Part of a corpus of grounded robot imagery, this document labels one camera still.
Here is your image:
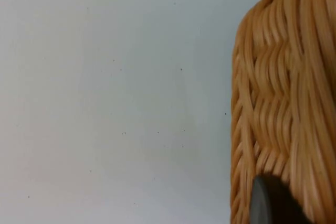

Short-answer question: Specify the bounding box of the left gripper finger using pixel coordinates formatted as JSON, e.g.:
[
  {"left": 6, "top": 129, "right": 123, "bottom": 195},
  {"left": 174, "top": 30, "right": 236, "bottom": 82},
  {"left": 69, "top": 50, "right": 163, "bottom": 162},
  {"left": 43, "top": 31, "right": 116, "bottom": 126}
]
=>
[{"left": 249, "top": 173, "right": 317, "bottom": 224}]

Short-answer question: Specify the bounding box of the pale brown wicker basket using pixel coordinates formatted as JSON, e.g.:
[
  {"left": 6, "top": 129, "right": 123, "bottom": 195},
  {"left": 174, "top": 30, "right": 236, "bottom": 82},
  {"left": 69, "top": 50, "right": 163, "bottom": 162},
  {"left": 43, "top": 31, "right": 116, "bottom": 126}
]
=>
[{"left": 229, "top": 0, "right": 336, "bottom": 224}]

